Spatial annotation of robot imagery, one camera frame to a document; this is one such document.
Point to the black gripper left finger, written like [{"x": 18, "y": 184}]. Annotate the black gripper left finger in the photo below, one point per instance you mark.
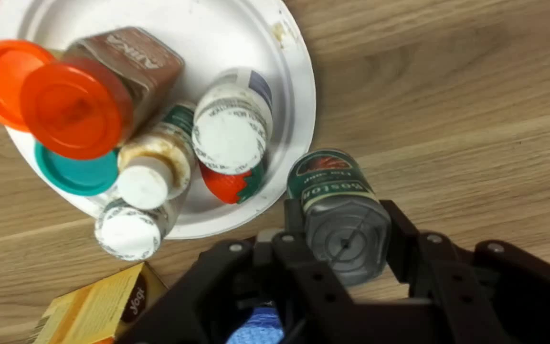
[{"x": 228, "y": 282}]

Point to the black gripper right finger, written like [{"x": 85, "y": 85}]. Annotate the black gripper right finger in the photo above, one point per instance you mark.
[{"x": 495, "y": 276}]

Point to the small glass jar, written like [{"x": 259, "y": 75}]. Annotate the small glass jar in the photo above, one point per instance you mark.
[{"x": 344, "y": 224}]

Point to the red plush strawberry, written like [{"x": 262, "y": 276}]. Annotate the red plush strawberry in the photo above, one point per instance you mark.
[{"x": 234, "y": 188}]

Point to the white supplement bottle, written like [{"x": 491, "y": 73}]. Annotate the white supplement bottle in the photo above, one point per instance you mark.
[{"x": 132, "y": 234}]

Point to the clear vitamin bottle white cap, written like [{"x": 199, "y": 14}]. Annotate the clear vitamin bottle white cap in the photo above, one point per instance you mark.
[{"x": 159, "y": 163}]

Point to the white pill bottle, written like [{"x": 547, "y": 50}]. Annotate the white pill bottle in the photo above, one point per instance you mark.
[{"x": 234, "y": 121}]

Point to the teal lid play-doh tub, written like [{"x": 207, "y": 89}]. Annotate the teal lid play-doh tub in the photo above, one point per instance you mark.
[{"x": 77, "y": 176}]

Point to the orange lid spice jar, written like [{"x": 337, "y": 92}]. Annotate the orange lid spice jar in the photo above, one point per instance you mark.
[{"x": 100, "y": 92}]

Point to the orange lid play-doh tub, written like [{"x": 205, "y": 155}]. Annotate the orange lid play-doh tub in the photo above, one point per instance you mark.
[{"x": 18, "y": 60}]

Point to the white paper plate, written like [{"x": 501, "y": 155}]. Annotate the white paper plate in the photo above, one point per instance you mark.
[{"x": 211, "y": 35}]

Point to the blue cloth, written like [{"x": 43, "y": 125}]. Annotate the blue cloth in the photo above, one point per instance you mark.
[{"x": 262, "y": 327}]

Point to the open yellow cardboard box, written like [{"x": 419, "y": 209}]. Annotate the open yellow cardboard box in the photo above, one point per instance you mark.
[{"x": 100, "y": 312}]

